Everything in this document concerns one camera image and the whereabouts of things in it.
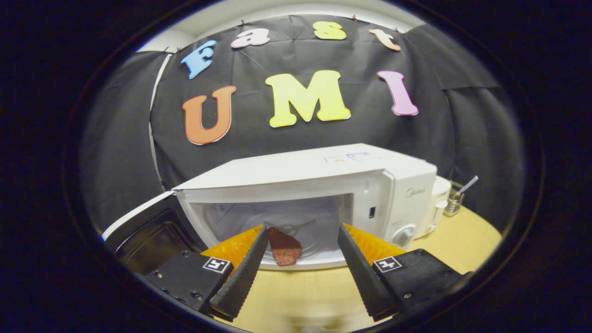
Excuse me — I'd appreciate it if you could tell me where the metal utensil handle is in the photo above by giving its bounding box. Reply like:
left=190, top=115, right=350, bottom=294
left=458, top=175, right=479, bottom=195

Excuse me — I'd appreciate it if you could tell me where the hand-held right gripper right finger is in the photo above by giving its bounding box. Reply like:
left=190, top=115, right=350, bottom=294
left=337, top=224, right=464, bottom=323

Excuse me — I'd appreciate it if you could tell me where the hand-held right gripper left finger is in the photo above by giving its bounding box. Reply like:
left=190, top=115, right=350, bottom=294
left=145, top=225, right=269, bottom=320

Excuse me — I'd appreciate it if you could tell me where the white microwave oven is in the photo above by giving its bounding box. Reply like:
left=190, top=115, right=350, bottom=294
left=102, top=143, right=438, bottom=278

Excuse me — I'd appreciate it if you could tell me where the brown meat piece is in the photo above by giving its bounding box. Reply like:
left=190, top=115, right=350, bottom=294
left=266, top=226, right=303, bottom=267

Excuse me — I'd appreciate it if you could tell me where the white toaster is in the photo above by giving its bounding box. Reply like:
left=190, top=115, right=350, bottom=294
left=414, top=176, right=452, bottom=240

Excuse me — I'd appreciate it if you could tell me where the black backdrop cloth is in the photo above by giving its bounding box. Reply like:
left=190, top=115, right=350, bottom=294
left=76, top=14, right=528, bottom=236

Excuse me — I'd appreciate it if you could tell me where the glass turntable plate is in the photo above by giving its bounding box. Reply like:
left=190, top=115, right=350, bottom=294
left=261, top=213, right=345, bottom=262

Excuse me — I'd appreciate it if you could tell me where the metal wire basket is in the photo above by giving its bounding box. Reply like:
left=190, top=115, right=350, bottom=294
left=444, top=183, right=464, bottom=217

